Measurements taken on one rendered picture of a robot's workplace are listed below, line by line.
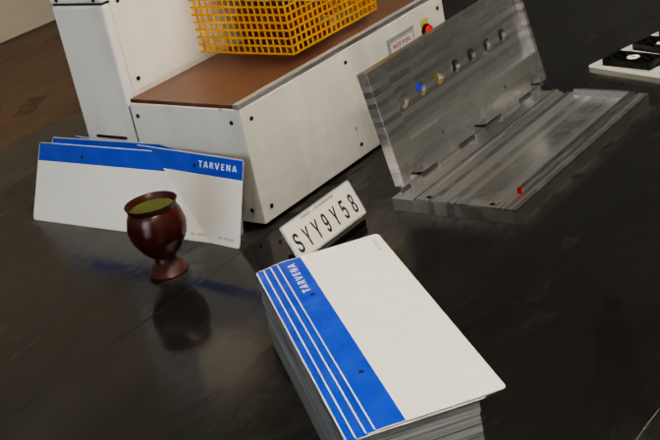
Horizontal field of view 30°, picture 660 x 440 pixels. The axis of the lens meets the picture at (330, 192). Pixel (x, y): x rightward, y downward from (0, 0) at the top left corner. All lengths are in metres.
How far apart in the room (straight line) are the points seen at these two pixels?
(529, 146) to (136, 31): 0.63
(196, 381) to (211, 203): 0.41
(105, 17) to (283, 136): 0.32
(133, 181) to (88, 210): 0.11
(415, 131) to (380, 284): 0.49
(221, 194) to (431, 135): 0.32
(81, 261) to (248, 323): 0.40
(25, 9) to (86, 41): 1.59
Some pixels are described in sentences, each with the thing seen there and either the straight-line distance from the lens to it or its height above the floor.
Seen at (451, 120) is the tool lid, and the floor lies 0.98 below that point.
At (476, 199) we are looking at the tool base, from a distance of 1.74.
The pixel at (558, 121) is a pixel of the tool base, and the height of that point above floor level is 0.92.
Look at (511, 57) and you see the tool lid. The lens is 2.06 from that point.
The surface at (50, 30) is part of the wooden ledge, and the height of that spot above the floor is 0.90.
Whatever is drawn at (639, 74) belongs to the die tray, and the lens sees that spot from 2.18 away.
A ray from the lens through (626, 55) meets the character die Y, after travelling 2.24.
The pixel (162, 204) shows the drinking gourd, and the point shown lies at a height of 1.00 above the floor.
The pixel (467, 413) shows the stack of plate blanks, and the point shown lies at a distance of 1.16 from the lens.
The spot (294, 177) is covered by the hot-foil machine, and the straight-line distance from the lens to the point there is 1.87.
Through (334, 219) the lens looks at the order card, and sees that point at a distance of 1.74.
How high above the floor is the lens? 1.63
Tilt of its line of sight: 22 degrees down
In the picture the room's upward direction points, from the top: 12 degrees counter-clockwise
